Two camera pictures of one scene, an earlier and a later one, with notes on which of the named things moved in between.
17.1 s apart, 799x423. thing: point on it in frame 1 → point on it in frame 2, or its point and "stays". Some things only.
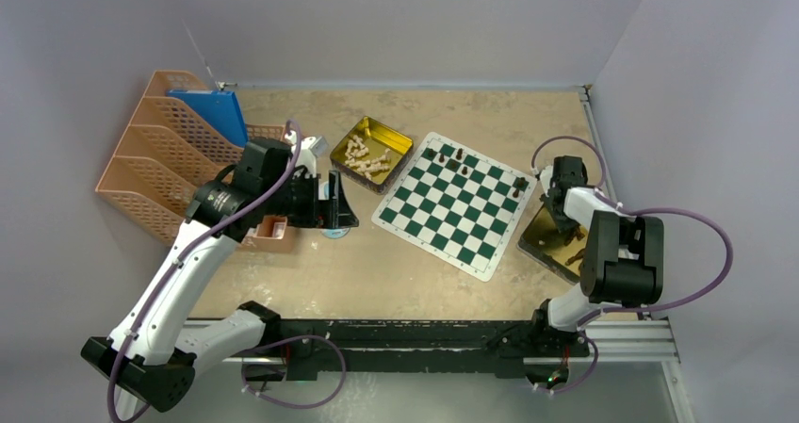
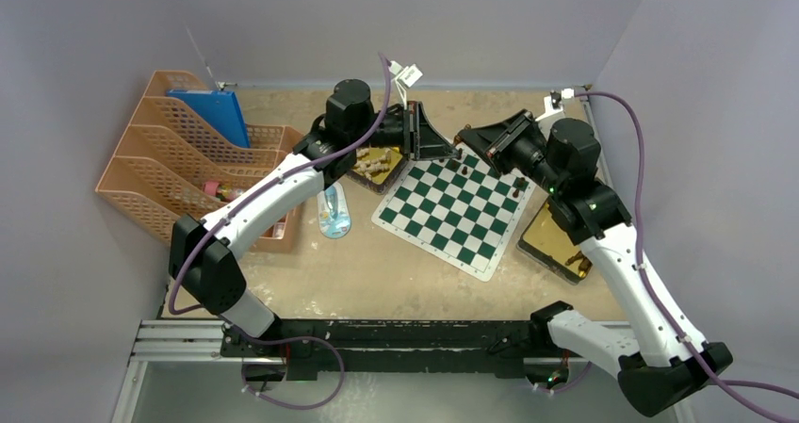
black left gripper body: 304,207 → 396,130
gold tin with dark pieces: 564,252 stays
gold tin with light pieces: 371,155 stays
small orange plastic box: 272,235 stays
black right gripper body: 561,219 → 522,150
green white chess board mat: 458,204 stays
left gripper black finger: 339,213 → 429,142
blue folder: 220,107 stays
